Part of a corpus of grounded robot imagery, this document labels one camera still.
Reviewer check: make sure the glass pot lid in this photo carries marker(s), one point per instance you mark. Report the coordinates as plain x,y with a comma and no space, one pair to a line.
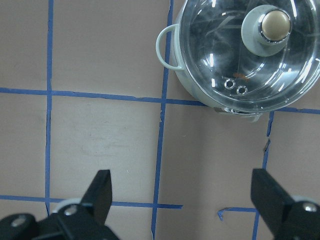
250,55

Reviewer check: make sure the pale green electric pot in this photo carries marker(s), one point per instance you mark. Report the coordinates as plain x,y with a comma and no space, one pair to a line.
178,60

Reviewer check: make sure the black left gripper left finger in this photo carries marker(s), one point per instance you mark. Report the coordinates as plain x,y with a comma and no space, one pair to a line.
98,197

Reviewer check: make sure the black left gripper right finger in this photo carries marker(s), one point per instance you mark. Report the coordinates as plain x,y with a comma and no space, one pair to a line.
270,199

